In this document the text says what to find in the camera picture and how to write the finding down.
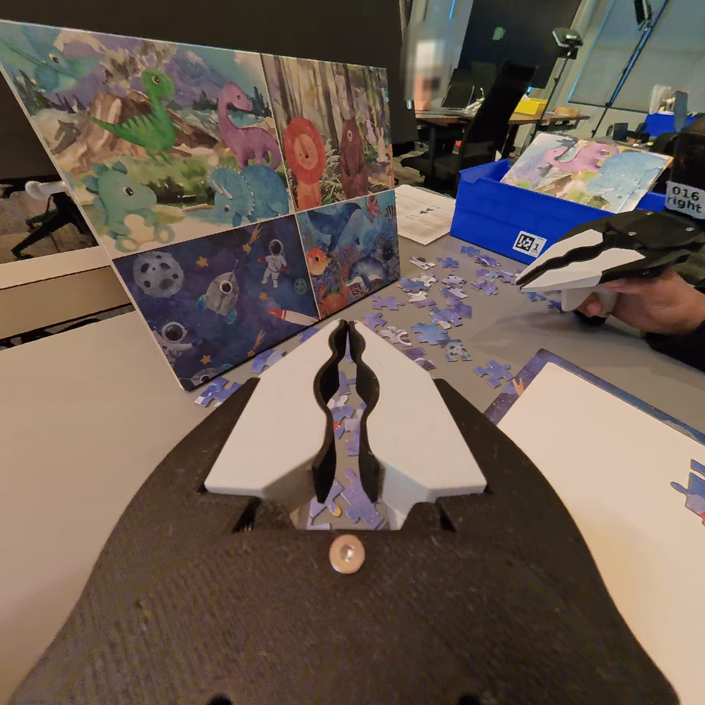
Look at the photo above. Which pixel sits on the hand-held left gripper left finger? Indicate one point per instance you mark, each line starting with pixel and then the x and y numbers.
pixel 270 435

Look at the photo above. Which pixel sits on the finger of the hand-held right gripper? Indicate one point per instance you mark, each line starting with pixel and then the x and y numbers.
pixel 573 245
pixel 589 270

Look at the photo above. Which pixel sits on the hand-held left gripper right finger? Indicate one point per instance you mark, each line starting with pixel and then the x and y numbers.
pixel 424 435

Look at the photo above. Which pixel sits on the puzzle pieces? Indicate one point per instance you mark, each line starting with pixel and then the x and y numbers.
pixel 435 330

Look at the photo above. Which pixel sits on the space puzzle frame tray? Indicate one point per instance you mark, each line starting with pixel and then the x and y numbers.
pixel 595 468

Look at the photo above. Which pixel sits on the assembled rocket puzzle section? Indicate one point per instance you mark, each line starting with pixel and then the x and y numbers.
pixel 694 490

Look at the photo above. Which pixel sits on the person's right forearm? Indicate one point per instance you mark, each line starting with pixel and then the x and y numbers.
pixel 683 347

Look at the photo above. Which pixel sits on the person's right hand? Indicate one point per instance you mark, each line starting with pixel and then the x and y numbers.
pixel 655 303

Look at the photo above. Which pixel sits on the dinosaur puzzle board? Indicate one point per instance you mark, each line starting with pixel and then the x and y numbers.
pixel 584 170

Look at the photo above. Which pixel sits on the blue bin with white tag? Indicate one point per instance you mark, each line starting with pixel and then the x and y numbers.
pixel 484 215

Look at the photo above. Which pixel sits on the blue plastic bin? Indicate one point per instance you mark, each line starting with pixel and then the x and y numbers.
pixel 666 124

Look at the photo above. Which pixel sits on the wooden background desk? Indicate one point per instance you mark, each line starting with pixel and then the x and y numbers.
pixel 567 114

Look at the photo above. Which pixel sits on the yellow plastic bin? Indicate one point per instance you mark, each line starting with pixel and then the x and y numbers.
pixel 533 106

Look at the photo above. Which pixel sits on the printed paper sheet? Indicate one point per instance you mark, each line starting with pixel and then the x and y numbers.
pixel 424 215

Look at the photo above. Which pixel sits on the black office chair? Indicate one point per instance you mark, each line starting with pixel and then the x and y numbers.
pixel 63 212
pixel 484 121

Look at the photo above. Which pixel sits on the large black display screen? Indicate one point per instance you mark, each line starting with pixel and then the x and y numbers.
pixel 523 44

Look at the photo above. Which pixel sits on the black light stand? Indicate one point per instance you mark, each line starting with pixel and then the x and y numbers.
pixel 640 11

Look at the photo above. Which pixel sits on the four-picture puzzle reference board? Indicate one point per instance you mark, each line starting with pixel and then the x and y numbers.
pixel 193 165

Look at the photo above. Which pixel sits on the black partition panel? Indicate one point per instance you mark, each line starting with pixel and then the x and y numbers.
pixel 165 22

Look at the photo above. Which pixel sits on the camera on tripod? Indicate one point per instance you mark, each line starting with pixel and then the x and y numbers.
pixel 566 39

